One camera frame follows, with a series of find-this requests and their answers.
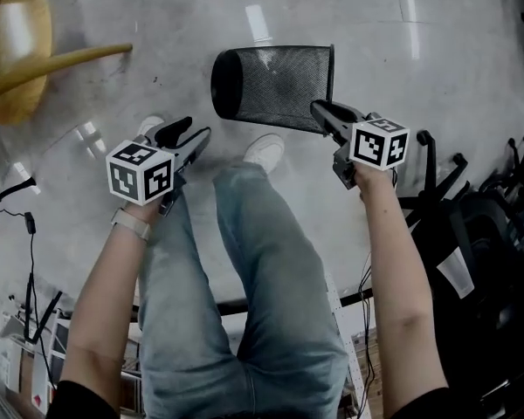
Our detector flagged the person's left forearm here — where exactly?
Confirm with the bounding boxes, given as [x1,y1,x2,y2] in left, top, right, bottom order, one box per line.
[59,201,163,400]

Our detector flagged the person's left white shoe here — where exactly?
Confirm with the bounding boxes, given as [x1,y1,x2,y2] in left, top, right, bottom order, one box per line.
[136,114,167,139]

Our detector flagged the black cable with plug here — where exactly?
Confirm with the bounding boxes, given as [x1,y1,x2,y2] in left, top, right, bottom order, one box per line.
[0,207,38,281]

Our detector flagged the person's black shirt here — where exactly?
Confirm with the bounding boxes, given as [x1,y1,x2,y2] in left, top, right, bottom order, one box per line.
[45,380,455,419]

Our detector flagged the white wristband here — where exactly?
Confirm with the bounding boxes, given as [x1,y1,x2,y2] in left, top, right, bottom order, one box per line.
[111,207,153,242]

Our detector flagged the person's white shoe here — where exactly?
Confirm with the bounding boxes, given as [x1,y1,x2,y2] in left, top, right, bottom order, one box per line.
[136,114,167,139]
[242,133,286,175]

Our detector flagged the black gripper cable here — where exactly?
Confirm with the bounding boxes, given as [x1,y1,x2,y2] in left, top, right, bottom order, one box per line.
[356,251,377,419]

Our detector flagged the person's right white shoe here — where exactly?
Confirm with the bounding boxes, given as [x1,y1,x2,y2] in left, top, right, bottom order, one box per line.
[242,133,286,175]

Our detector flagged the person's blue jeans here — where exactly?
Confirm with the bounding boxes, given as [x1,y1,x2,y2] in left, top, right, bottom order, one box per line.
[137,163,350,419]

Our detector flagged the round wooden side table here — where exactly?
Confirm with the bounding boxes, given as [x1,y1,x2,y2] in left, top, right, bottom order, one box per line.
[0,0,134,127]

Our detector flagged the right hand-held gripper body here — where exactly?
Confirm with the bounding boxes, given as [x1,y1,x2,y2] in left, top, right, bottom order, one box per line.
[331,112,411,190]

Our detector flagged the black mesh waste bin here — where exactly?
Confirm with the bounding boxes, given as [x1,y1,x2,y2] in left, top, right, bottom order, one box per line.
[210,44,336,137]

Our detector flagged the person's right forearm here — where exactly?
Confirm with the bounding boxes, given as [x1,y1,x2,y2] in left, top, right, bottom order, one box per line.
[355,163,449,415]

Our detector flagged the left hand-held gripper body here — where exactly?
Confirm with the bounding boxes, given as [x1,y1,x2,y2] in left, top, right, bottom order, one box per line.
[106,130,198,216]

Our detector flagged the black mesh office chair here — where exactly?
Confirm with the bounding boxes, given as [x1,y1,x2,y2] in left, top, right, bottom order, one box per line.
[396,128,524,412]

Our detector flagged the white perforated metal rack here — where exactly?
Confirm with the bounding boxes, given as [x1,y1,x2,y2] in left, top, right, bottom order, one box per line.
[325,271,373,419]

